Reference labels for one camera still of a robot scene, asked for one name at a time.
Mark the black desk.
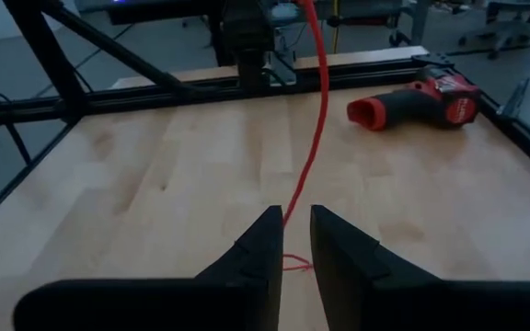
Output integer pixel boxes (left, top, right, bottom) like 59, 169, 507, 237
75, 0, 225, 27

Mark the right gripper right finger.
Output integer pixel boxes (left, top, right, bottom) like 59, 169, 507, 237
310, 205, 441, 331

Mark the red black cordless drill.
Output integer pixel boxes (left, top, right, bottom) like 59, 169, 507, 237
346, 63, 482, 132

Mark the grey office chair base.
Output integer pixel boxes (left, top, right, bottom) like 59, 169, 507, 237
457, 0, 530, 61

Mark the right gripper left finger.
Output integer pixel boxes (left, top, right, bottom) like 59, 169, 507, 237
195, 205, 284, 331

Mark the red cord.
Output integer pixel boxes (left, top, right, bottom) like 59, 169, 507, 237
282, 0, 330, 272

